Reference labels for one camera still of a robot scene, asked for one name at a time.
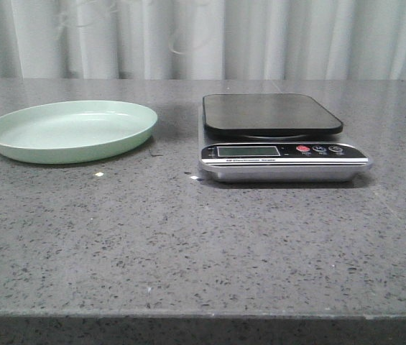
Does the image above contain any translucent white vermicelli bundle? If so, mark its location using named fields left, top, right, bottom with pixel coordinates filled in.
left=57, top=1, right=218, bottom=56

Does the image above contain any black silver kitchen scale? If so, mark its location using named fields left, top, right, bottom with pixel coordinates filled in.
left=198, top=93, right=373, bottom=183

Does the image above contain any light green round plate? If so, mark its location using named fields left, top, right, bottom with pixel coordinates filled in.
left=0, top=100, right=158, bottom=165

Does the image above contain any white pleated curtain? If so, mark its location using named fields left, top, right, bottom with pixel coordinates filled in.
left=0, top=1, right=406, bottom=80

